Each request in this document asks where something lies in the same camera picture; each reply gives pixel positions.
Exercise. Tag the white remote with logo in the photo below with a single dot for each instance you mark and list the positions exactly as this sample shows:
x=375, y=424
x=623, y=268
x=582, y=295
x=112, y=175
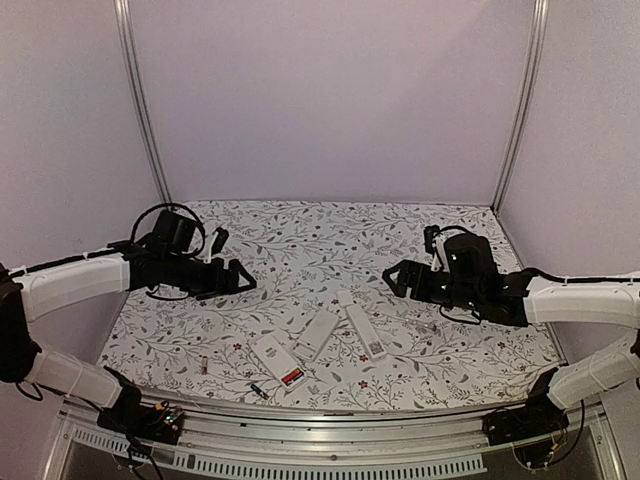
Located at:
x=275, y=358

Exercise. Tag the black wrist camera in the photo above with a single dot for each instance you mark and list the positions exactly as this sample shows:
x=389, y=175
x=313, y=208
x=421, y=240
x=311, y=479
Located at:
x=215, y=243
x=430, y=233

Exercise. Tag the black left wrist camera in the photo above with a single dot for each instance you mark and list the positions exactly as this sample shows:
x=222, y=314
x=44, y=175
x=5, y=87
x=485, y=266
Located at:
x=215, y=243

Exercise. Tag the aluminium back left frame post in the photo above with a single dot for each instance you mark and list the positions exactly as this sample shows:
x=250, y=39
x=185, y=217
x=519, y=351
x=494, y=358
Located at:
x=133, y=72

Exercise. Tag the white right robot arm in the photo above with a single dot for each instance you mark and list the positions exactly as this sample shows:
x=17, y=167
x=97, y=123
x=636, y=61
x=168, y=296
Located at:
x=463, y=274

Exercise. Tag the aluminium back right frame post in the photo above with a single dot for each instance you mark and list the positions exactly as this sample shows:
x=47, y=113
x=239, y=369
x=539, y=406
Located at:
x=525, y=98

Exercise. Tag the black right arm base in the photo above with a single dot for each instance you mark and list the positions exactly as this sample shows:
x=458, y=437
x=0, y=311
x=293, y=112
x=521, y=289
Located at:
x=538, y=416

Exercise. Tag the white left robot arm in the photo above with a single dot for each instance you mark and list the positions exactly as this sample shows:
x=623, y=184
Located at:
x=177, y=252

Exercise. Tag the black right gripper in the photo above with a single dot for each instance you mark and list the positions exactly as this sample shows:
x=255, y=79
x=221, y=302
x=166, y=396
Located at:
x=409, y=267

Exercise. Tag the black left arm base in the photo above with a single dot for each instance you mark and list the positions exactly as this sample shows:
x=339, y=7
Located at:
x=161, y=423

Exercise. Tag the white remote with QR label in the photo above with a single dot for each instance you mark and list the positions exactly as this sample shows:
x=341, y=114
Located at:
x=371, y=341

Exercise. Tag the red batteries in remote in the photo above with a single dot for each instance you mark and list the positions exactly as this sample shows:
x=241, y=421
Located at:
x=293, y=377

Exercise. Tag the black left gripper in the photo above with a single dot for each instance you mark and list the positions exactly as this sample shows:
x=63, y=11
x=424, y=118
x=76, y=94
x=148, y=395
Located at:
x=218, y=287

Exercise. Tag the white remote control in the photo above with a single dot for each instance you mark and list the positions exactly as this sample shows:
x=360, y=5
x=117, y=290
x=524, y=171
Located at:
x=315, y=335

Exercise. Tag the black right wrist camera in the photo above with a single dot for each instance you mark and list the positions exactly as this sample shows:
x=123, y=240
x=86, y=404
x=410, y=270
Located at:
x=430, y=233

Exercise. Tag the aluminium front rail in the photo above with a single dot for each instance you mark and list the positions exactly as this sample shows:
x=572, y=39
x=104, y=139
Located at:
x=228, y=440

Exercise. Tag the aluminium frame post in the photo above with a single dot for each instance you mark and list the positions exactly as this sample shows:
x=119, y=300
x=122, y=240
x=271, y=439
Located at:
x=525, y=98
x=133, y=72

